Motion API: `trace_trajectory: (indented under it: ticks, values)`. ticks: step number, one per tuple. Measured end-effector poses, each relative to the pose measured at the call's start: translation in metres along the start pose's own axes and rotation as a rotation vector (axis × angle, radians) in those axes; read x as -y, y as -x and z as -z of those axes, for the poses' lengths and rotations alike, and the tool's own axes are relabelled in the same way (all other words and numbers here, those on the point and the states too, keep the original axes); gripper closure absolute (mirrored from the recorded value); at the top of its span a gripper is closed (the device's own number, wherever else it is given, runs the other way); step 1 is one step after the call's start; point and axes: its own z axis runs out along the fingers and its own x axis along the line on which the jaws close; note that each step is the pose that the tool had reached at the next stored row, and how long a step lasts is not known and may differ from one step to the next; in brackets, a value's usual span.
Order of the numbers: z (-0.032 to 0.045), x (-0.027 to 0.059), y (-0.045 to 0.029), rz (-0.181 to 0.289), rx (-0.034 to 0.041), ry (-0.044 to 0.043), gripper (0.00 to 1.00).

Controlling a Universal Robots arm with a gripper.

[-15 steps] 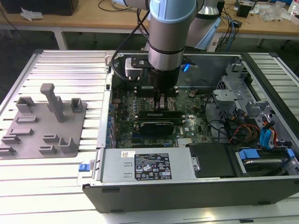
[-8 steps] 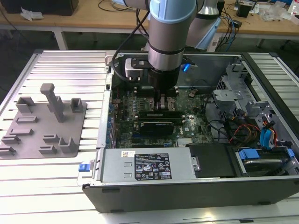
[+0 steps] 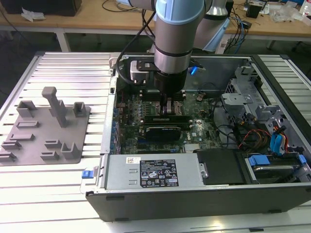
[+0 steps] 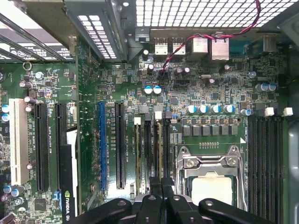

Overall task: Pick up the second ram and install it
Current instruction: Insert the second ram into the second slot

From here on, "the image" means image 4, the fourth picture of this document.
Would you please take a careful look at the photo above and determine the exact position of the long black expansion slot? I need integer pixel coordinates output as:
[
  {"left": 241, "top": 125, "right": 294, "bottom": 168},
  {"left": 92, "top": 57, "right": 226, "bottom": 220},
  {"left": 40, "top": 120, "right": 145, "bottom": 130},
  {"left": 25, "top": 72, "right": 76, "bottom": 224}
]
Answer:
[
  {"left": 114, "top": 100, "right": 127, "bottom": 190},
  {"left": 33, "top": 102, "right": 50, "bottom": 192}
]

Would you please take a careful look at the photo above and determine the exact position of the red black twisted wire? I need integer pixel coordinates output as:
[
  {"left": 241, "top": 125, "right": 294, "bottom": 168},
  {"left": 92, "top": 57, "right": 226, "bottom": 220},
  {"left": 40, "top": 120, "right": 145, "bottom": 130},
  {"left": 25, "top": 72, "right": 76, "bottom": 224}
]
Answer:
[{"left": 160, "top": 0, "right": 261, "bottom": 76}]

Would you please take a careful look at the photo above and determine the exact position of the green RAM stick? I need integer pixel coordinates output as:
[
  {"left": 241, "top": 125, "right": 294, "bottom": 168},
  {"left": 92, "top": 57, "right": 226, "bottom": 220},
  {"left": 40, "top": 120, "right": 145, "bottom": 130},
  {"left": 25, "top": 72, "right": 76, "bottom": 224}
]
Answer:
[{"left": 134, "top": 123, "right": 141, "bottom": 195}]

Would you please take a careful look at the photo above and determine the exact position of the blue expansion slot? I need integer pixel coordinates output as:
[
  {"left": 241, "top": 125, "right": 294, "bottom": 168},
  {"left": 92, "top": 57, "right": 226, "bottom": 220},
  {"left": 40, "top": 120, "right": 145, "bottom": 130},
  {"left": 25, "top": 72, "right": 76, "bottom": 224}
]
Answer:
[{"left": 97, "top": 101, "right": 108, "bottom": 191}]

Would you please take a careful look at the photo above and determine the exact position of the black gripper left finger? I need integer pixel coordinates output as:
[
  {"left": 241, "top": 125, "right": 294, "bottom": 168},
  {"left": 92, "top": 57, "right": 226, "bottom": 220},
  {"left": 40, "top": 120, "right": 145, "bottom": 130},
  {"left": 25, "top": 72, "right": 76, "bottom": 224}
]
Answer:
[{"left": 70, "top": 176, "right": 164, "bottom": 224}]

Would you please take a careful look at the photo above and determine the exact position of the silver CPU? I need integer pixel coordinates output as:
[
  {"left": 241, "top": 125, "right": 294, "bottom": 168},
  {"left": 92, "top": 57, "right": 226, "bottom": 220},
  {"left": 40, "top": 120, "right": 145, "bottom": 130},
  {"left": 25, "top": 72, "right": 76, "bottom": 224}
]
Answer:
[{"left": 191, "top": 172, "right": 234, "bottom": 206}]

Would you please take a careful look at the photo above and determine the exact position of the silver rear port block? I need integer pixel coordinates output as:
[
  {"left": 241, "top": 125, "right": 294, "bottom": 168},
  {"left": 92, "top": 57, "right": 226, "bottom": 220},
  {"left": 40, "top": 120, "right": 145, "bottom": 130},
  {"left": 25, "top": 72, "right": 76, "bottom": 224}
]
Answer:
[
  {"left": 192, "top": 36, "right": 209, "bottom": 56},
  {"left": 211, "top": 35, "right": 230, "bottom": 61},
  {"left": 171, "top": 36, "right": 187, "bottom": 56},
  {"left": 154, "top": 36, "right": 169, "bottom": 56}
]

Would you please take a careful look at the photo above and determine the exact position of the short black expansion slot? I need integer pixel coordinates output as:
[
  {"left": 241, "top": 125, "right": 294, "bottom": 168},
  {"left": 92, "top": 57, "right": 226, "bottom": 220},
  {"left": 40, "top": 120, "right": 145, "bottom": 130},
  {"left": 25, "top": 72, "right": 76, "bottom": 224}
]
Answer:
[{"left": 54, "top": 102, "right": 67, "bottom": 147}]

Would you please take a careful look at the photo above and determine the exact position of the black open PC case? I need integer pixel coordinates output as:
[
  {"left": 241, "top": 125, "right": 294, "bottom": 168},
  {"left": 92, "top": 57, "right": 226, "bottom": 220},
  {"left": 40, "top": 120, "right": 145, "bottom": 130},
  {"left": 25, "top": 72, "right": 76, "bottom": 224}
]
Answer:
[{"left": 0, "top": 0, "right": 299, "bottom": 224}]

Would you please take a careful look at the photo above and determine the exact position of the black NVIDIA graphics card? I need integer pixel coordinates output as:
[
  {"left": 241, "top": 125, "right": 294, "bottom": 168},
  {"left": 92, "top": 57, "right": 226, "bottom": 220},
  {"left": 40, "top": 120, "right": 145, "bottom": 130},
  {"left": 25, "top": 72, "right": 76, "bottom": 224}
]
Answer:
[{"left": 59, "top": 129, "right": 79, "bottom": 224}]

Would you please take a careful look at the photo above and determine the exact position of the white expansion slot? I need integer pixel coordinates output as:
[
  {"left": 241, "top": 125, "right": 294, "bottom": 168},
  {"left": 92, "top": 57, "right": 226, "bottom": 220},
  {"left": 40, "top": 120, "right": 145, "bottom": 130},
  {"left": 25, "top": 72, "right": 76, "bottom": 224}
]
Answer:
[{"left": 8, "top": 98, "right": 31, "bottom": 187}]

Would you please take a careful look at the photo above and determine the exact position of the metal locking lever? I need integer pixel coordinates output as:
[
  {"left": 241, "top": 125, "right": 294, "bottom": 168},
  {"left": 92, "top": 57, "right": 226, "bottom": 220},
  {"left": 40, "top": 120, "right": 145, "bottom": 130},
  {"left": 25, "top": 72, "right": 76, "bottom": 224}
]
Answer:
[
  {"left": 175, "top": 146, "right": 187, "bottom": 199},
  {"left": 230, "top": 145, "right": 247, "bottom": 210}
]

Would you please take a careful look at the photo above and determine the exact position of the green motherboard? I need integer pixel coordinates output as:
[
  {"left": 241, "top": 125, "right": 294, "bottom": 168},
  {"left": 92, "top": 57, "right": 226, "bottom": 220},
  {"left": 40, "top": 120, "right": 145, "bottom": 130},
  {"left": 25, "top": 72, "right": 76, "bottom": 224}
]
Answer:
[{"left": 0, "top": 35, "right": 289, "bottom": 224}]

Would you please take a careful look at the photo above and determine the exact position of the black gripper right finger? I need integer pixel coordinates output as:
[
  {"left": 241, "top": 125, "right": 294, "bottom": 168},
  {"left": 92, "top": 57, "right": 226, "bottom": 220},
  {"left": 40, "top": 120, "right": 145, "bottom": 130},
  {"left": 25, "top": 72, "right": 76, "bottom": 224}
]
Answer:
[{"left": 162, "top": 177, "right": 273, "bottom": 224}]

